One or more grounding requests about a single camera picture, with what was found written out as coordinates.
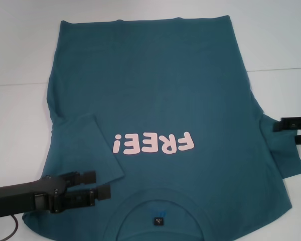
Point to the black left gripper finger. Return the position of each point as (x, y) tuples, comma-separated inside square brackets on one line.
[(100, 194)]

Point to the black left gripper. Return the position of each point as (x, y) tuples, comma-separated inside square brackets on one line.
[(20, 198)]

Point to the teal T-shirt pink FREE print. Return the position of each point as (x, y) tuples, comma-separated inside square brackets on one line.
[(150, 88)]

